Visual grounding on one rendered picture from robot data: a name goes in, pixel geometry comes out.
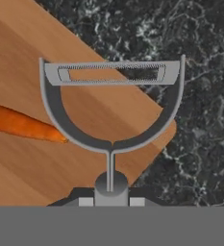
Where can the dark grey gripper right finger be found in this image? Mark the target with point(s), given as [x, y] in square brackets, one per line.
[139, 197]

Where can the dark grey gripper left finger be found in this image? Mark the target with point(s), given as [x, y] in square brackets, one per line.
[81, 198]

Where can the orange carrot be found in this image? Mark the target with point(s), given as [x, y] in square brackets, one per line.
[17, 123]

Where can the wooden cutting board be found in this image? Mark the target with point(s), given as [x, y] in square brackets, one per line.
[27, 77]

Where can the grey metal peeler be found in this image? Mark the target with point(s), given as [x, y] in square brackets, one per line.
[57, 105]

